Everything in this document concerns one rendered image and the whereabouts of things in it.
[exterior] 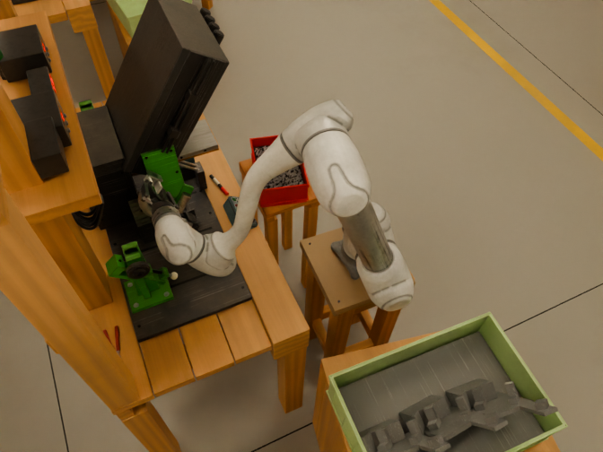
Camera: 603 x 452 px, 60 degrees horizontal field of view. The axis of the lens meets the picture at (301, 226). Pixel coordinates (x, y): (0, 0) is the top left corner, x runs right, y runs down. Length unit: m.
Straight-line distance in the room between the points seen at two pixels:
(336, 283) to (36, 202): 1.05
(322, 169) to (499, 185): 2.53
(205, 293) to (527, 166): 2.58
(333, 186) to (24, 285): 0.68
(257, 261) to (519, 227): 1.97
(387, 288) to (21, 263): 1.07
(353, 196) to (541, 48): 3.89
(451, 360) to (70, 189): 1.34
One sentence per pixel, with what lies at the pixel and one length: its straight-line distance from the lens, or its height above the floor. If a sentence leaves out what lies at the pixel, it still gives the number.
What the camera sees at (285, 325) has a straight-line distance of 1.85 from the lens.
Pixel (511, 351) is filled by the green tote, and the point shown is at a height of 0.95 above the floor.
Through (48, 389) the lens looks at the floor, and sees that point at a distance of 2.97.
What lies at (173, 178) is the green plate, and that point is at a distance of 1.94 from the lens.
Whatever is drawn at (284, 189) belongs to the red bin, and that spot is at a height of 0.91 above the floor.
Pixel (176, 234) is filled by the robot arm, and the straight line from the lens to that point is 1.55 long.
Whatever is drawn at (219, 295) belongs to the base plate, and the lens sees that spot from 1.92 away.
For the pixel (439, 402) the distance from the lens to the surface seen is 1.79.
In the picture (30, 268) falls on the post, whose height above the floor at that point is 1.71.
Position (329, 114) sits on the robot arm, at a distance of 1.33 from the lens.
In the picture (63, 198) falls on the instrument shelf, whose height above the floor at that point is 1.54.
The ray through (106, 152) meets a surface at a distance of 1.96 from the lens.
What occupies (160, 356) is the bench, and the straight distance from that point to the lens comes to 1.88.
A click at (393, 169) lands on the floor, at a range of 3.55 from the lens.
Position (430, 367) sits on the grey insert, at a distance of 1.91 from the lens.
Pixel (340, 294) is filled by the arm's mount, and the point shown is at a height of 0.89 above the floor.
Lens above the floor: 2.58
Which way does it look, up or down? 54 degrees down
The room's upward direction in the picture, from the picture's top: 2 degrees clockwise
